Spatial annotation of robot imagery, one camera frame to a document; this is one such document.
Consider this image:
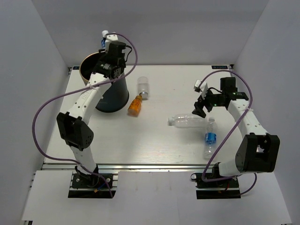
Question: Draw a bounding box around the large clear unlabelled bottle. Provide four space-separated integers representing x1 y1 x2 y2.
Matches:
168 114 207 128

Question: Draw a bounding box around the clear bottle dark blue label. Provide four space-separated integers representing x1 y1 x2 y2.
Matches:
101 30 109 49

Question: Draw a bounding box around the small clear bottle blue label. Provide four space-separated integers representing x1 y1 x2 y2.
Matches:
203 117 217 160

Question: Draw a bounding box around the orange juice plastic bottle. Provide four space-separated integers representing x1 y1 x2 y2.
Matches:
127 95 142 117

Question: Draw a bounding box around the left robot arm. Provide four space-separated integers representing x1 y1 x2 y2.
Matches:
57 41 127 187

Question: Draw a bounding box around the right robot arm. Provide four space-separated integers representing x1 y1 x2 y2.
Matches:
192 77 280 187

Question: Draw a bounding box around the dark green cylindrical bin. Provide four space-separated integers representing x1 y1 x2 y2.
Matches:
79 52 129 113

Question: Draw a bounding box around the clear bottle with silver cap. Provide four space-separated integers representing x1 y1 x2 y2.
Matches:
137 76 150 100

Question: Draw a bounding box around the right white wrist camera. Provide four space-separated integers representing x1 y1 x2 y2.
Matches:
194 80 208 99

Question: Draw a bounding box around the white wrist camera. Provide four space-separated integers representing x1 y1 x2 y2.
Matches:
105 33 118 51
194 80 208 99

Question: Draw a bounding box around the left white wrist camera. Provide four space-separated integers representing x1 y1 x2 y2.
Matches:
105 33 118 51

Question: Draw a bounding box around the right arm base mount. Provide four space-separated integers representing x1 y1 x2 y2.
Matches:
190 172 241 200

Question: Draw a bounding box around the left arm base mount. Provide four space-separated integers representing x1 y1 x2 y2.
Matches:
68 171 117 199

